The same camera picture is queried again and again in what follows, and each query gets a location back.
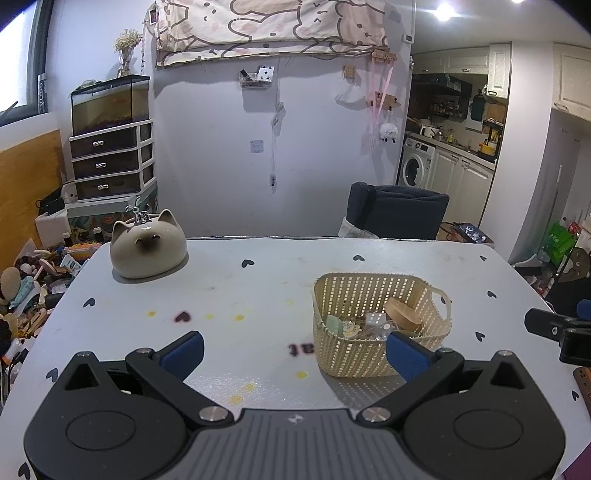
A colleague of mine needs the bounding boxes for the white washing machine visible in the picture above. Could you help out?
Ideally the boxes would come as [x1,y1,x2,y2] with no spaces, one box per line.
[399,137,437,189]

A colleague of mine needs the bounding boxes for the light wooden lid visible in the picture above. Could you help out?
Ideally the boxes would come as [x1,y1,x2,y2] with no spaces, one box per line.
[385,296,420,326]

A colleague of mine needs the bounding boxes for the white kitchen wall cabinets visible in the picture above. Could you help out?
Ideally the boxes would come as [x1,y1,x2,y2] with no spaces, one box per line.
[413,43,511,100]

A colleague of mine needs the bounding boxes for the cream plastic basket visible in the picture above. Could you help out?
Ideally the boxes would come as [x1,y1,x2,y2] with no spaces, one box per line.
[312,272,452,378]

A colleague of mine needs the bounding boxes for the dark blue chair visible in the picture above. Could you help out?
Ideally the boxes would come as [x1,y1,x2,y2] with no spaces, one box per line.
[346,181,450,241]

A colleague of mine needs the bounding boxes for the glass fish tank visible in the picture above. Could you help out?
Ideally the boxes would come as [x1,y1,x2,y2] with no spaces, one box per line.
[70,74,153,137]

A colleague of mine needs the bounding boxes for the cat-shaped ceramic jar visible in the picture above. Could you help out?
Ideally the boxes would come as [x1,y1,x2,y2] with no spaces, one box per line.
[110,208,188,280]

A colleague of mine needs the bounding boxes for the printed blanket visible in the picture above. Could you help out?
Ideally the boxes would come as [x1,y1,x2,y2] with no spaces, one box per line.
[154,0,389,68]

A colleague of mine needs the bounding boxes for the black range hood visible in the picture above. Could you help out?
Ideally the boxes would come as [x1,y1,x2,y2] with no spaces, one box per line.
[410,76,473,96]

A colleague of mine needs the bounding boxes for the green bag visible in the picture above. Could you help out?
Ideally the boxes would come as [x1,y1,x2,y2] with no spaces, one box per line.
[540,222,576,273]

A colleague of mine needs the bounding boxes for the pile of clutter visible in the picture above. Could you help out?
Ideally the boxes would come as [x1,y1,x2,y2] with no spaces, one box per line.
[0,239,101,366]

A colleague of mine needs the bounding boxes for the plastic drawer unit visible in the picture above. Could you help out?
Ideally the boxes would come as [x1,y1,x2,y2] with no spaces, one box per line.
[69,119,156,202]

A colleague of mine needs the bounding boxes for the window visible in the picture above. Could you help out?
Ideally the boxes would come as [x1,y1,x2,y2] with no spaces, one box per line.
[0,0,52,126]

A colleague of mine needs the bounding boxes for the pink ribbon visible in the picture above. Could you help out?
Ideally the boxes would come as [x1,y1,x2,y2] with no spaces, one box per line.
[369,60,393,154]

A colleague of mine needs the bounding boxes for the white box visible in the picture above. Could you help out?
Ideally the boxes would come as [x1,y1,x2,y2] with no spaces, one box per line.
[35,209,70,246]

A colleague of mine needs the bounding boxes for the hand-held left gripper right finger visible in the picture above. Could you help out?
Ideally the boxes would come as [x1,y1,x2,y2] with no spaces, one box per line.
[355,331,549,428]

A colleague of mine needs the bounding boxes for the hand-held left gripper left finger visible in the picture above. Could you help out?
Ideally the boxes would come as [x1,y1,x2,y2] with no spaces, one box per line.
[42,330,233,428]

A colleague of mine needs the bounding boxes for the white kitchen base cabinets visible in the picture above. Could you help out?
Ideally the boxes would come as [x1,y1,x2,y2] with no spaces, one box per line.
[429,150,495,230]

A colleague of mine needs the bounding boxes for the vase with dried flowers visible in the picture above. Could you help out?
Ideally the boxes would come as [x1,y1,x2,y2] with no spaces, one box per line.
[114,28,143,77]

